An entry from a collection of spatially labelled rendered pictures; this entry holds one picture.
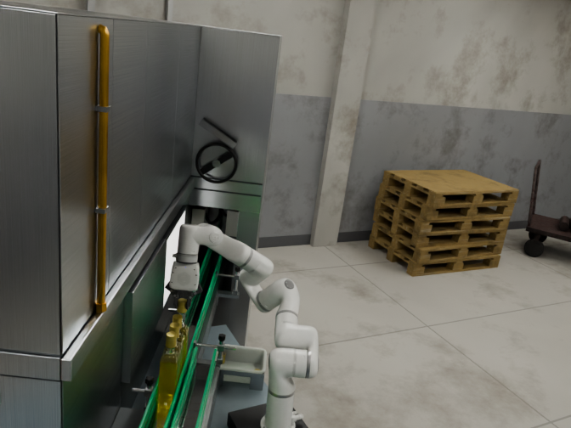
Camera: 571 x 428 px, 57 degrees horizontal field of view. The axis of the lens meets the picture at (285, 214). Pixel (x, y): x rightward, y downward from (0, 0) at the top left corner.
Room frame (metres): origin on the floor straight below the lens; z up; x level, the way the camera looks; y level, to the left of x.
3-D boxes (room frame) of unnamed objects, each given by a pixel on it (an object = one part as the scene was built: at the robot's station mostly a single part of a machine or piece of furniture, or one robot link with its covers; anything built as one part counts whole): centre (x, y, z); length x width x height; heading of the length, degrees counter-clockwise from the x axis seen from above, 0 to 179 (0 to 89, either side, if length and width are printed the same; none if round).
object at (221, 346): (1.80, 0.21, 0.95); 0.17 x 0.03 x 0.12; 92
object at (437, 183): (5.58, -1.69, 0.45); 1.26 x 0.86 x 0.89; 119
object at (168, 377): (1.53, 0.32, 0.99); 0.06 x 0.06 x 0.21; 1
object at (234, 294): (2.44, 0.23, 0.90); 0.17 x 0.05 x 0.23; 92
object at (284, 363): (1.58, -0.07, 1.05); 0.13 x 0.10 x 0.16; 92
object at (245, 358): (1.92, 0.11, 0.80); 0.22 x 0.17 x 0.09; 92
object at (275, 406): (1.58, -0.08, 0.89); 0.16 x 0.13 x 0.15; 118
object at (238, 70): (2.99, 0.33, 1.69); 0.70 x 0.37 x 0.89; 2
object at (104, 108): (1.23, 0.45, 1.76); 0.03 x 0.03 x 0.72; 2
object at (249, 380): (1.92, 0.14, 0.79); 0.27 x 0.17 x 0.08; 92
